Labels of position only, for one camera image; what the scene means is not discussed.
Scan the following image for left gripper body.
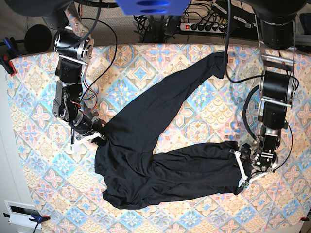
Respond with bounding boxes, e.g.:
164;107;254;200
245;143;279;175

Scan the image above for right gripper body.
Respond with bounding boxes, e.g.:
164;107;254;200
68;113;100;137

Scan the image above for black t-shirt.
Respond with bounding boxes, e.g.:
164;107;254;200
94;52;243;210

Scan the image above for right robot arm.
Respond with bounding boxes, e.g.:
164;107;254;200
43;2;105;145

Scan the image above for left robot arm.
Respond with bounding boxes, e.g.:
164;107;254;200
234;16;299;188

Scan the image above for patterned colourful tablecloth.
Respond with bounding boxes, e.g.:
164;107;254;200
5;44;311;233

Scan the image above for black clamp bottom right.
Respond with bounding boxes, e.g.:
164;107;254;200
300;216;310;222

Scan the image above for blue clamp bottom left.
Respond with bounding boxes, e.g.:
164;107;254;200
3;213;51;225

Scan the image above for black round stool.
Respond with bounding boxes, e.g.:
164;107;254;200
24;24;52;54

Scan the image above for red blue clamp top left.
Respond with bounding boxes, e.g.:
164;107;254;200
0;37;19;76

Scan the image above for white power strip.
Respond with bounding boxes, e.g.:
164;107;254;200
179;22;226;34

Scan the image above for white wall vent box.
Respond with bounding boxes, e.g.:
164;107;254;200
4;200;40;230

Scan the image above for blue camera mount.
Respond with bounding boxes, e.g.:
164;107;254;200
116;0;191;16

